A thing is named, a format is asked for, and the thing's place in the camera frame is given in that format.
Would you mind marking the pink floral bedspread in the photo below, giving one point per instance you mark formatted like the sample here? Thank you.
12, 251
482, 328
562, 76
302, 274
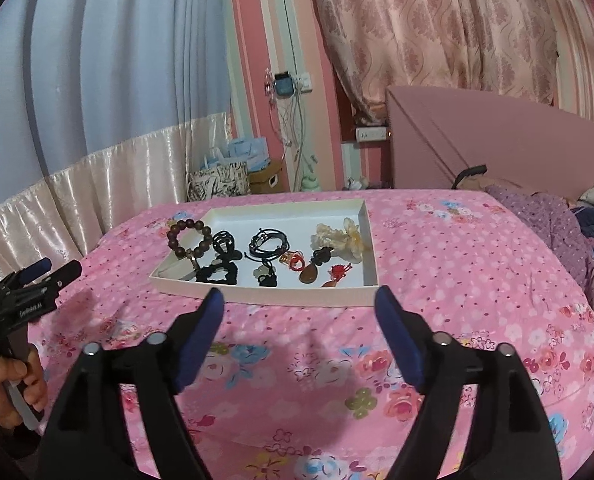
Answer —
314, 393

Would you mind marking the cardboard box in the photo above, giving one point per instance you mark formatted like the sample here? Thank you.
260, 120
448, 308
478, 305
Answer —
268, 180

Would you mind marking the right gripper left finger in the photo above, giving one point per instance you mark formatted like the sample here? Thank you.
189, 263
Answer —
87, 436

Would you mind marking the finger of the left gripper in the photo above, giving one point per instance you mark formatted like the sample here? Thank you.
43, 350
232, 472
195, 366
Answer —
32, 269
62, 277

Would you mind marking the black handle on bed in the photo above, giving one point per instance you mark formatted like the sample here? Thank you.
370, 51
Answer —
469, 172

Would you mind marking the purple dotted blanket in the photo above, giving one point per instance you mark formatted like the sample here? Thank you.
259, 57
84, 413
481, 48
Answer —
551, 219

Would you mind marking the person's left hand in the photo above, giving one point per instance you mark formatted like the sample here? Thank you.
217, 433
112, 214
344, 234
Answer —
30, 372

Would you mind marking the white shallow tray box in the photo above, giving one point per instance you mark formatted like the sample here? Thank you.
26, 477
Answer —
239, 249

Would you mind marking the cream fabric scrunchie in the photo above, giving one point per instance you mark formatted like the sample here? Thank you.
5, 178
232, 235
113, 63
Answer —
346, 243

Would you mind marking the light blue gift bag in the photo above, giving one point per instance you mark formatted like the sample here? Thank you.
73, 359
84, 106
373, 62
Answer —
253, 151

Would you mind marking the watch with beige strap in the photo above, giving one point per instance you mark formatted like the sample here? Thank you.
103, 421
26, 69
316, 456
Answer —
189, 267

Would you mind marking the blue sheer curtain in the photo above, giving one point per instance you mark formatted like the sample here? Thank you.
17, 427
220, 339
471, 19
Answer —
80, 76

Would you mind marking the cream satin curtain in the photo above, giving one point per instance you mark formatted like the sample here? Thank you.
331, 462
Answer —
63, 216

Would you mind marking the red knot wooden pendant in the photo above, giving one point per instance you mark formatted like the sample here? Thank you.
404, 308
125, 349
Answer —
309, 270

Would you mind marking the white power strip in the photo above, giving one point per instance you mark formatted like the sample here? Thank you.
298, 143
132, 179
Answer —
371, 134

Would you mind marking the blue charger on socket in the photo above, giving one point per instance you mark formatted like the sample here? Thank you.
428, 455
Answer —
284, 85

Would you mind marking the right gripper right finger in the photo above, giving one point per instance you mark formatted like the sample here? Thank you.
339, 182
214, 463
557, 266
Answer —
510, 435

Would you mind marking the pink patterned curtain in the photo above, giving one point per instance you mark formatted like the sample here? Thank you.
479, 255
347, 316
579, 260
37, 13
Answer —
503, 46

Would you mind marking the pink bed headboard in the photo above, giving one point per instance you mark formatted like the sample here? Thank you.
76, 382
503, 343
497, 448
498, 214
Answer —
436, 133

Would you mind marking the black white patterned bag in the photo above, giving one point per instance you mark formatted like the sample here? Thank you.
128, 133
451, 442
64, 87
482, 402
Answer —
229, 180

